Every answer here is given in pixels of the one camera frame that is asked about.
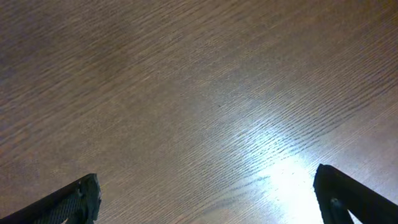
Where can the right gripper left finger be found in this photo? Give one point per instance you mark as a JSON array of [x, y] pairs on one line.
[[78, 202]]

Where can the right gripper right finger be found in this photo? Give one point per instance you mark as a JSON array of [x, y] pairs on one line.
[[340, 197]]

